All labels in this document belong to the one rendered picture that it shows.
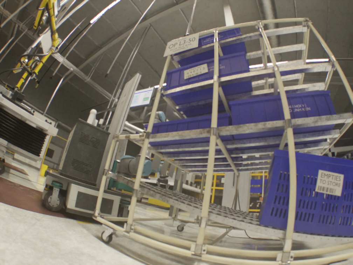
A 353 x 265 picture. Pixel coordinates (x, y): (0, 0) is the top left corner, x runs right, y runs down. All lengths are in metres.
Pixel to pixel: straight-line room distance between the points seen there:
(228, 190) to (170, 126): 1.76
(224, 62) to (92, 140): 1.24
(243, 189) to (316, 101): 1.87
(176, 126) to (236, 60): 0.59
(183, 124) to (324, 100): 0.89
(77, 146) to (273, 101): 1.48
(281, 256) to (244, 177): 2.00
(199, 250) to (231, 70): 0.99
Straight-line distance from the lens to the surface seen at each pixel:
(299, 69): 1.08
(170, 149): 1.13
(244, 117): 0.93
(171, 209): 2.20
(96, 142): 1.53
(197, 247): 0.74
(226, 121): 0.95
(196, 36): 1.43
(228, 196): 2.60
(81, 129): 1.52
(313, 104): 1.02
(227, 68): 1.08
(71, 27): 14.08
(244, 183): 2.59
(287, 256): 0.72
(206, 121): 0.99
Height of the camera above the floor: 0.37
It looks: 23 degrees up
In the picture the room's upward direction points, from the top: 10 degrees clockwise
